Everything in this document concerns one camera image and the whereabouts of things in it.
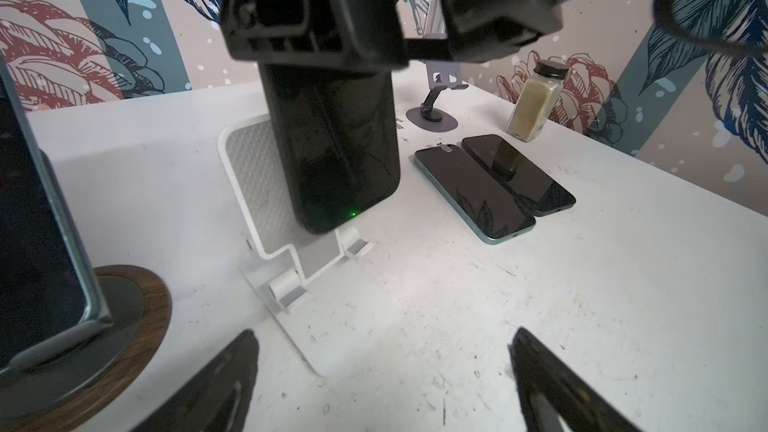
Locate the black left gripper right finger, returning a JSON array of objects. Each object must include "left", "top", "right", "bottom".
[{"left": 509, "top": 327, "right": 639, "bottom": 432}]

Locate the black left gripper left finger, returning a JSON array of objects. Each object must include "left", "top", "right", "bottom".
[{"left": 134, "top": 329, "right": 259, "bottom": 431}]

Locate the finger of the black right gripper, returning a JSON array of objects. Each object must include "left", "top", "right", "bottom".
[{"left": 219, "top": 0, "right": 408, "bottom": 69}]

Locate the black phone with sticker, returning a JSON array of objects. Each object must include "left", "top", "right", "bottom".
[{"left": 259, "top": 64, "right": 401, "bottom": 234}]

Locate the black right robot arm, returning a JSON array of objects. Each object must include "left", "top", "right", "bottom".
[{"left": 219, "top": 0, "right": 767, "bottom": 73}]

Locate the purple round phone stand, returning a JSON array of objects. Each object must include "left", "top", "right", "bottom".
[{"left": 406, "top": 61, "right": 469, "bottom": 133}]

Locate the round wooden phone stand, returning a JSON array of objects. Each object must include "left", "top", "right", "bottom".
[{"left": 1, "top": 265, "right": 172, "bottom": 431}]

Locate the spice jar with black lid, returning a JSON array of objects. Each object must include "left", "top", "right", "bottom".
[{"left": 506, "top": 60, "right": 569, "bottom": 142}]

